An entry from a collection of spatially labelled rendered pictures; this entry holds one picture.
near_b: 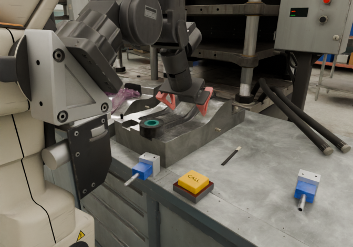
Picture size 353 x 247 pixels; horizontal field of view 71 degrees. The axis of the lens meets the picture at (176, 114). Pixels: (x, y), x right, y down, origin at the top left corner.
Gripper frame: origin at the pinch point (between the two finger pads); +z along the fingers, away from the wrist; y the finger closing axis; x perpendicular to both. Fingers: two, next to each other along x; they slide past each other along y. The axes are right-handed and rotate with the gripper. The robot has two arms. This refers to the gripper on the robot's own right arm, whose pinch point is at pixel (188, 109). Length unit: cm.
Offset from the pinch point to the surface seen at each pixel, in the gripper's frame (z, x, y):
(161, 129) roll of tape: 7.2, 3.8, 9.3
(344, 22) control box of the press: 16, -78, -36
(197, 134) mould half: 17.4, -4.5, 2.4
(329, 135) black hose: 32, -28, -38
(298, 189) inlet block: 14.3, 6.7, -30.6
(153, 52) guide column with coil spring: 42, -81, 74
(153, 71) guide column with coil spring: 54, -75, 75
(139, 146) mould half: 14.4, 7.9, 17.8
